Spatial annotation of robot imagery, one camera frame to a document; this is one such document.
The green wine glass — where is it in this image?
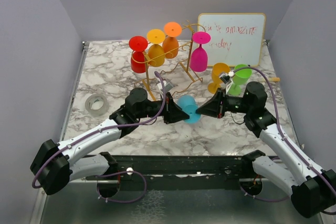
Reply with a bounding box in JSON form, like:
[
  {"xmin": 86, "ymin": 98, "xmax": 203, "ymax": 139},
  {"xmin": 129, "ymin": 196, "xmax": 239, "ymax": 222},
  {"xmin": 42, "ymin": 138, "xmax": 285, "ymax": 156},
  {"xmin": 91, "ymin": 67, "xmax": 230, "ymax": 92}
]
[{"xmin": 227, "ymin": 64, "xmax": 252, "ymax": 96}]

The amber wine glass rear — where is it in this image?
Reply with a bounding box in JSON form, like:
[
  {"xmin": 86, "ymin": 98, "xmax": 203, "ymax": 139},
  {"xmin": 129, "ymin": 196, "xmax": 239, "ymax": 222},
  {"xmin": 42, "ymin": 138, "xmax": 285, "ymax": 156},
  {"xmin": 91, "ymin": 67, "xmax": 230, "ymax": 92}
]
[{"xmin": 146, "ymin": 29, "xmax": 165, "ymax": 67}]

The small whiteboard with writing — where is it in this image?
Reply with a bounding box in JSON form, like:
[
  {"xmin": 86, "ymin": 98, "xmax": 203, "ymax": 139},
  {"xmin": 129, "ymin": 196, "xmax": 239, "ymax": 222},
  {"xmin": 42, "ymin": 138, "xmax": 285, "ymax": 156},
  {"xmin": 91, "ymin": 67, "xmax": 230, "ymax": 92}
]
[{"xmin": 198, "ymin": 13, "xmax": 266, "ymax": 67}]

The red wine glass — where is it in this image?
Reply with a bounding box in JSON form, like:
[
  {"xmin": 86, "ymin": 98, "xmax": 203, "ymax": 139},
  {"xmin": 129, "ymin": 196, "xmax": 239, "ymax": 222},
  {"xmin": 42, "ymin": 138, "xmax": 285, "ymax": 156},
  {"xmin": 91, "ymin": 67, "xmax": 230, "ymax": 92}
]
[{"xmin": 129, "ymin": 36, "xmax": 148, "ymax": 73}]

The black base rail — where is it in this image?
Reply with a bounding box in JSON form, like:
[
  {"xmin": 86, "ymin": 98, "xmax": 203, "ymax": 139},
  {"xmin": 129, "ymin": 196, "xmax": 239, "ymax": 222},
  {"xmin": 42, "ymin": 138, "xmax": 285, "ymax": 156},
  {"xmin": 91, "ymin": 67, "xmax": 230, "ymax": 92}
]
[{"xmin": 52, "ymin": 153, "xmax": 274, "ymax": 192}]

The clear tape roll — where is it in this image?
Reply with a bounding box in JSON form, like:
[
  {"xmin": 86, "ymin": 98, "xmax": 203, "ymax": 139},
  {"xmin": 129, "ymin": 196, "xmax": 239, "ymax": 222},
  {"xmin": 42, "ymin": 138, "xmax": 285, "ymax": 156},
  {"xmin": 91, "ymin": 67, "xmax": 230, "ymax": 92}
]
[{"xmin": 85, "ymin": 94, "xmax": 109, "ymax": 116}]

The whiteboard marker pen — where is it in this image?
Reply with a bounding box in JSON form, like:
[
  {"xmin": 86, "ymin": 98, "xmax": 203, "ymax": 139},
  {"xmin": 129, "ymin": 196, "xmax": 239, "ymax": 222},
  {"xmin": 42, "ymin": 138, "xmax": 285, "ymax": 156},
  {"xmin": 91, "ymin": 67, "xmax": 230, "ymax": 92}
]
[{"xmin": 258, "ymin": 77, "xmax": 280, "ymax": 82}]

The teal wine glass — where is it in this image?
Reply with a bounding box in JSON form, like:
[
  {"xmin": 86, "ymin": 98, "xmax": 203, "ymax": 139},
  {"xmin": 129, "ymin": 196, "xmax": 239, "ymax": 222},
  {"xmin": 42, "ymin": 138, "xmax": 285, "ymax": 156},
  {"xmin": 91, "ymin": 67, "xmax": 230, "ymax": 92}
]
[{"xmin": 177, "ymin": 95, "xmax": 201, "ymax": 124}]

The yellow wine glass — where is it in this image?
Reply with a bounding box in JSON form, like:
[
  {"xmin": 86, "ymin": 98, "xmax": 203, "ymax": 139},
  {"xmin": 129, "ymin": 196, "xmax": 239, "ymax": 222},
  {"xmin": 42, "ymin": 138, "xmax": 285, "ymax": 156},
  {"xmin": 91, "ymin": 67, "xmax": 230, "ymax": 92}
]
[{"xmin": 207, "ymin": 62, "xmax": 230, "ymax": 94}]

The orange wine glass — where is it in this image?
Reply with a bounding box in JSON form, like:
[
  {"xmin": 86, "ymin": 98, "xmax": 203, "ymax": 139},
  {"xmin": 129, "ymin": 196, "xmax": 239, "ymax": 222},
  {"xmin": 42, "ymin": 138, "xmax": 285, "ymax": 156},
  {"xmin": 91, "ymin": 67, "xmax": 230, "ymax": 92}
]
[{"xmin": 162, "ymin": 22, "xmax": 182, "ymax": 59}]

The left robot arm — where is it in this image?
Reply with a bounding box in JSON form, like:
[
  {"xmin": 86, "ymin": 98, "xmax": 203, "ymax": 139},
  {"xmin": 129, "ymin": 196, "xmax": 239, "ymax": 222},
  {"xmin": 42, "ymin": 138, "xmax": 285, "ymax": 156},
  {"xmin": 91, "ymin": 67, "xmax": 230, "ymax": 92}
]
[{"xmin": 30, "ymin": 88, "xmax": 190, "ymax": 195}]

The magenta wine glass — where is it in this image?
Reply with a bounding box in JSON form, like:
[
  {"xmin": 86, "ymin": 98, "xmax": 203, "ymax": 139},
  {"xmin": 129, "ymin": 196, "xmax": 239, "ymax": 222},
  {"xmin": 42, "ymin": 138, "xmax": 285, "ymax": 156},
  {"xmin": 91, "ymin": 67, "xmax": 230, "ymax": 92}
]
[{"xmin": 190, "ymin": 31, "xmax": 211, "ymax": 72}]

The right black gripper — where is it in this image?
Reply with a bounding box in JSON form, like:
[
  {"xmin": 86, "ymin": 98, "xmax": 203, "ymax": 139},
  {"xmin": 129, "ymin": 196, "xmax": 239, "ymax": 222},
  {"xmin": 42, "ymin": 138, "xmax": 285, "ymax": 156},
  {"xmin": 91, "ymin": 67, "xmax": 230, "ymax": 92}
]
[{"xmin": 196, "ymin": 87, "xmax": 252, "ymax": 118}]

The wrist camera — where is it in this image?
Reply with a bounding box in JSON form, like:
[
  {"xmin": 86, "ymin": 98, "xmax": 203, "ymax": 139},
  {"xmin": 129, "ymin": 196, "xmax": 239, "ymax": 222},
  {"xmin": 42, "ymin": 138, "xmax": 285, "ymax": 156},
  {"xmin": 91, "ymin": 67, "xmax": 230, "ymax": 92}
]
[
  {"xmin": 156, "ymin": 80, "xmax": 174, "ymax": 94},
  {"xmin": 219, "ymin": 71, "xmax": 235, "ymax": 93}
]

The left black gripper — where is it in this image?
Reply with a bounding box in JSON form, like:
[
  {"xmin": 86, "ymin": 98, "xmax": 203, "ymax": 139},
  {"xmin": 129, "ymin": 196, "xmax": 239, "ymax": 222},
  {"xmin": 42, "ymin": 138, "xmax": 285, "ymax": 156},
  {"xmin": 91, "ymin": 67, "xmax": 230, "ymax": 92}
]
[{"xmin": 136, "ymin": 92, "xmax": 190, "ymax": 125}]

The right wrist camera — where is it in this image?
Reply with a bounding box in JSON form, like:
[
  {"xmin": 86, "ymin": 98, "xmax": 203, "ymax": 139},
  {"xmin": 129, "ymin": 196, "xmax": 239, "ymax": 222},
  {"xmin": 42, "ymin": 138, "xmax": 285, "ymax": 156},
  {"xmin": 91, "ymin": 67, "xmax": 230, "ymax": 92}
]
[{"xmin": 219, "ymin": 71, "xmax": 235, "ymax": 93}]

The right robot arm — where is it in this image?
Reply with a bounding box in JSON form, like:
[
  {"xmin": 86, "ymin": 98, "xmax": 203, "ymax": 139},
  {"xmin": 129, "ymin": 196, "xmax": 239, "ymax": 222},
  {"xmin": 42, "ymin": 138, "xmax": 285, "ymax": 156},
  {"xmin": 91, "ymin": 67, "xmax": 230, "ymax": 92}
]
[{"xmin": 196, "ymin": 81, "xmax": 335, "ymax": 218}]

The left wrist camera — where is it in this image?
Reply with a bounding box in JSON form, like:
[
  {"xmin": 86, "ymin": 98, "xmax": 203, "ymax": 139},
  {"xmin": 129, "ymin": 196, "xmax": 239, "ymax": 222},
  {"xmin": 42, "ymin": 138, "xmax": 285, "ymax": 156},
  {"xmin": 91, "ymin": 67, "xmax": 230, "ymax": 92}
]
[{"xmin": 156, "ymin": 80, "xmax": 174, "ymax": 94}]

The gold wire glass rack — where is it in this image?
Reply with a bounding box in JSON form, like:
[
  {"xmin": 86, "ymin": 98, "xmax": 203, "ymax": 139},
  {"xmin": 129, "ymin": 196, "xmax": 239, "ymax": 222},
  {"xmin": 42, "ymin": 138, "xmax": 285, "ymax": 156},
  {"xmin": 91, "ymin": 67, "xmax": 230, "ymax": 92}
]
[{"xmin": 133, "ymin": 23, "xmax": 205, "ymax": 101}]

